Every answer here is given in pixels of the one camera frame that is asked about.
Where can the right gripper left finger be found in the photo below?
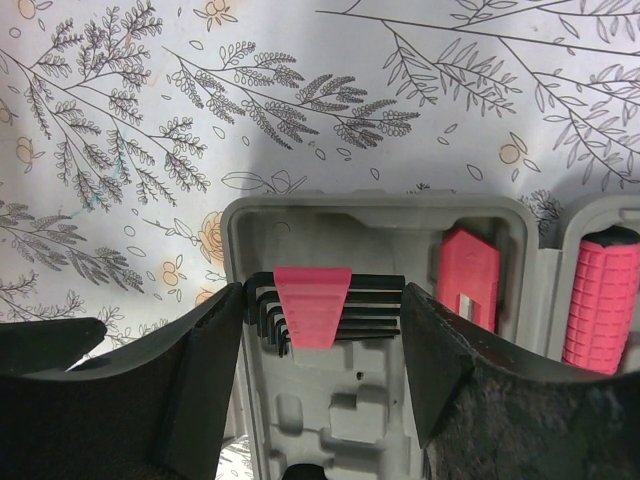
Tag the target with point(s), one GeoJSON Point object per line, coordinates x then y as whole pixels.
{"type": "Point", "coordinates": [155, 408]}

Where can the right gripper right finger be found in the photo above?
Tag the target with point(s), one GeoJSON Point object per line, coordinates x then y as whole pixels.
{"type": "Point", "coordinates": [486, 408]}

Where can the pink black utility knife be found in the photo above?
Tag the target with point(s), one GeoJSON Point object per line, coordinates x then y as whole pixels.
{"type": "Point", "coordinates": [468, 278]}

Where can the pink black long screwdriver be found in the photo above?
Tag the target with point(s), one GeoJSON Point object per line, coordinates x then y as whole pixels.
{"type": "Point", "coordinates": [603, 300]}

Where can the grey plastic tool case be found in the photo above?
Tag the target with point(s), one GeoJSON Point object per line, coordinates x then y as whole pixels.
{"type": "Point", "coordinates": [348, 408]}

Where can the pink black bit holder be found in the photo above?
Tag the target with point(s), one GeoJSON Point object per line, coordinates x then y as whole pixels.
{"type": "Point", "coordinates": [314, 308]}

